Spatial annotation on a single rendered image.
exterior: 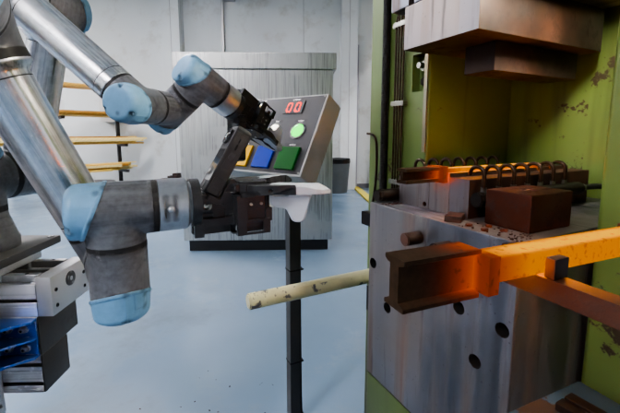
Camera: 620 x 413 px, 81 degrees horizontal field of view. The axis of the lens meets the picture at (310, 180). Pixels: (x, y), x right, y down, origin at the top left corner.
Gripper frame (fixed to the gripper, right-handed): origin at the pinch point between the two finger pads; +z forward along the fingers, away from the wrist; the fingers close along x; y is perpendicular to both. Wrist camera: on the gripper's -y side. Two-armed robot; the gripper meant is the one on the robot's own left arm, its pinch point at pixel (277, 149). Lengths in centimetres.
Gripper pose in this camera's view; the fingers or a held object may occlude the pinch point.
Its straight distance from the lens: 104.7
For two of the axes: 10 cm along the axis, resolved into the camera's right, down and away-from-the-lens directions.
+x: -7.9, -0.8, 6.1
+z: 5.3, 4.1, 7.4
